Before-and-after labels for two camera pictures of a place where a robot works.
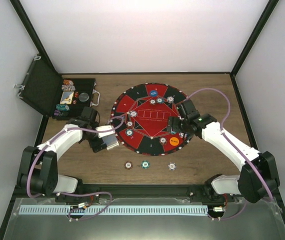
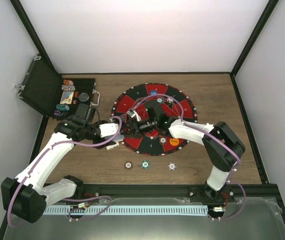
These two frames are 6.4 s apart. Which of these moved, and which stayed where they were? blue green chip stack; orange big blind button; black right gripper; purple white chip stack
Moved: black right gripper
Stayed: purple white chip stack; blue green chip stack; orange big blind button
